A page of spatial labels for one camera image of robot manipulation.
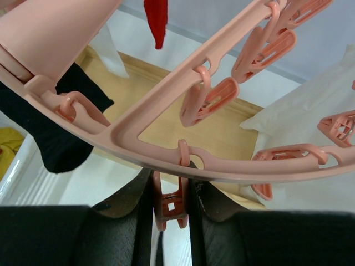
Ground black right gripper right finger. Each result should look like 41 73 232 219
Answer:
188 176 354 265

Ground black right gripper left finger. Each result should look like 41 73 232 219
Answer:
1 168 153 265

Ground black sock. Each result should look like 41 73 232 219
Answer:
1 63 114 174

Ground white ankle sock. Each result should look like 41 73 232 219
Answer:
88 24 129 78

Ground pink round clip hanger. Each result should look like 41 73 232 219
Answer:
0 0 355 231

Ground wooden clothes rack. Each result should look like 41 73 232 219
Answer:
74 45 267 211

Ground white plastic laundry basket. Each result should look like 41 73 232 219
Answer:
0 132 39 204

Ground white undershirt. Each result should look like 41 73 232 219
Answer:
240 44 354 212

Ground yellow sock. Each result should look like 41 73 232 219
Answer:
0 127 24 180

